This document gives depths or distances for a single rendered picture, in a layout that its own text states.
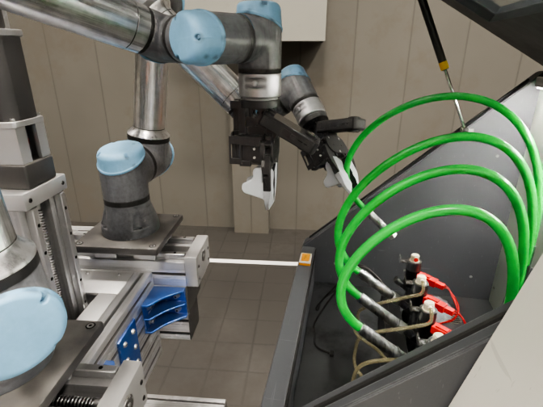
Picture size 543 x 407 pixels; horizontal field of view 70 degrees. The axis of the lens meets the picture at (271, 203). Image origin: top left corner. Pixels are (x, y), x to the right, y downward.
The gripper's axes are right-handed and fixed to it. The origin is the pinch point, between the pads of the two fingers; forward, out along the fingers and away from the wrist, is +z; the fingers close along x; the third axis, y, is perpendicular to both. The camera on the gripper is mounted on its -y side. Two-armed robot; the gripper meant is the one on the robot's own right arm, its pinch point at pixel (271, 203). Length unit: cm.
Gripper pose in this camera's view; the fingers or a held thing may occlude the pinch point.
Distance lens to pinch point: 76.6
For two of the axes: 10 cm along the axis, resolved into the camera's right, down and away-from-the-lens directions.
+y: -9.8, -0.7, 1.8
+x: -1.9, 3.6, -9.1
